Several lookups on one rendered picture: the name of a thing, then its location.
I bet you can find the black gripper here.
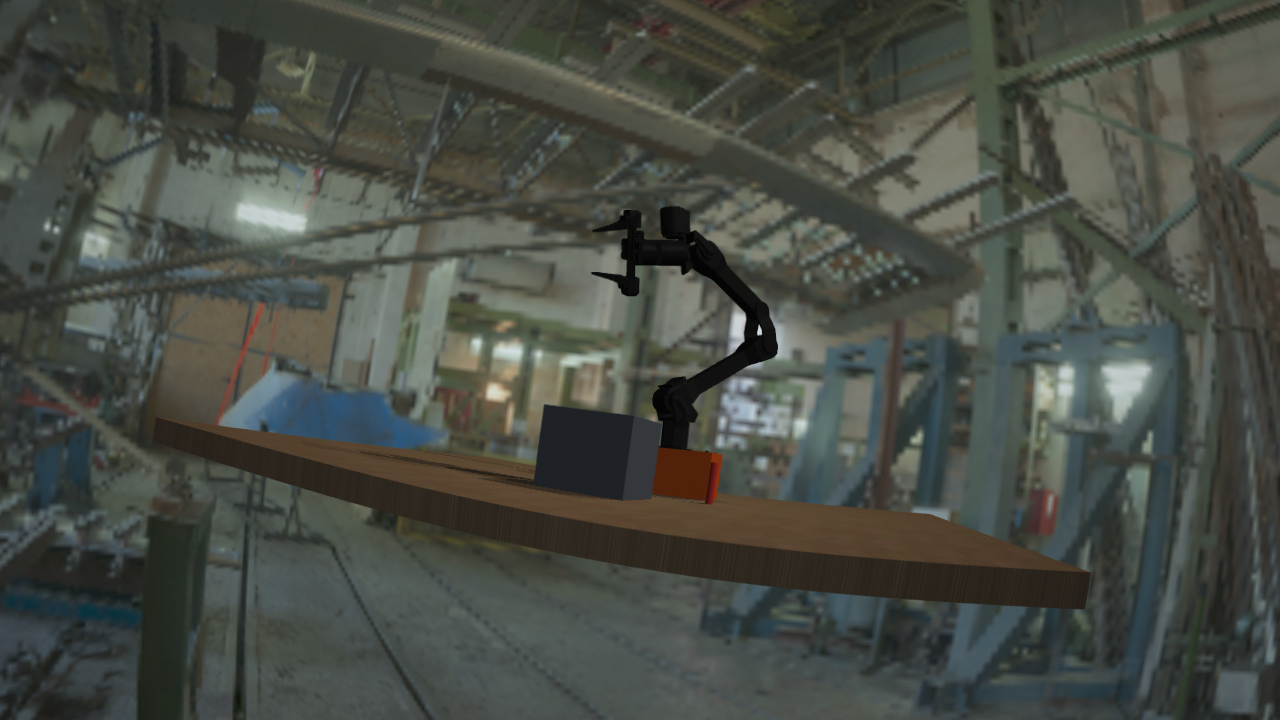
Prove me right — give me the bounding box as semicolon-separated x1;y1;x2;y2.
593;210;666;296

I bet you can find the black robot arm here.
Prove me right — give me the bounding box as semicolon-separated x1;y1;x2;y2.
652;206;778;451

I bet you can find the red peg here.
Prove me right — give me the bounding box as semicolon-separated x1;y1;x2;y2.
705;462;718;505

